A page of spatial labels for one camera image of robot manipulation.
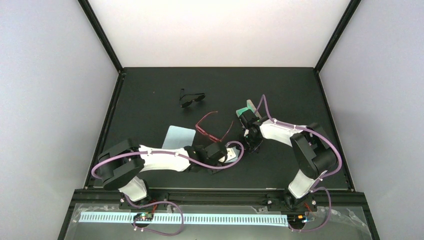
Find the grey felt glasses case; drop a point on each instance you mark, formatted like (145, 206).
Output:
(249, 106)

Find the black frame post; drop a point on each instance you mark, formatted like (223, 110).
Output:
(98, 29)
(337, 33)

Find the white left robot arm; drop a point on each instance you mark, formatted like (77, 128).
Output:
(119, 166)

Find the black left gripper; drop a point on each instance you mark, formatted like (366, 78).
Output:
(224, 153)

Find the black left frame post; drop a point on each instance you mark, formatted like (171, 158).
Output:
(98, 29)

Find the black round sunglasses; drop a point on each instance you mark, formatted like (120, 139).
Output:
(186, 99)

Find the pink transparent sunglasses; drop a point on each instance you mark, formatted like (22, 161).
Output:
(212, 127)

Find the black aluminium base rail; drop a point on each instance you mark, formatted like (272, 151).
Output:
(339, 198)

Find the left controller circuit board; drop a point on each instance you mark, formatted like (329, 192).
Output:
(143, 216)

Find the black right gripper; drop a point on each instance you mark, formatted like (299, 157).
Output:
(255, 148)

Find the right controller circuit board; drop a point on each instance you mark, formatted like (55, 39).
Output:
(301, 218)

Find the controller circuit board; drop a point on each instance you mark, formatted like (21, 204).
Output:
(143, 216)
(301, 218)

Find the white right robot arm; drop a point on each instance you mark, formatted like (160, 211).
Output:
(314, 153)

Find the white slotted cable duct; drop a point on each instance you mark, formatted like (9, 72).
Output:
(277, 220)

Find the black right frame post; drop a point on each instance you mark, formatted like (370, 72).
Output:
(337, 33)

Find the light blue cleaning cloth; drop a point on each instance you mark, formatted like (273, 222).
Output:
(178, 137)
(233, 155)

